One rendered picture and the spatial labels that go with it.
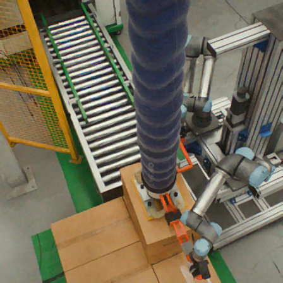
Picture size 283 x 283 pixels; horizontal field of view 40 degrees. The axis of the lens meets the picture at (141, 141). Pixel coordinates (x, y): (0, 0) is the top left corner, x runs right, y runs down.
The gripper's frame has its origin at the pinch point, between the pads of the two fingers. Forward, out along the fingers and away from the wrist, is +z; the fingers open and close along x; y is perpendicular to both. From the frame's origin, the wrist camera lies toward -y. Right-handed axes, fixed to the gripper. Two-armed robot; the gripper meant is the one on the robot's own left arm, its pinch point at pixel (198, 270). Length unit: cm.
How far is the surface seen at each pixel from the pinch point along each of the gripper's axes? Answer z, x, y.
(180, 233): -1.3, 0.8, 23.3
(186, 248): -1.3, 1.4, 13.5
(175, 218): -1.5, -0.2, 33.4
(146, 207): 11, 12, 52
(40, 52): -40, 47, 169
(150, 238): 12.9, 17.9, 32.2
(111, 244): 53, 42, 53
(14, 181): 95, 109, 161
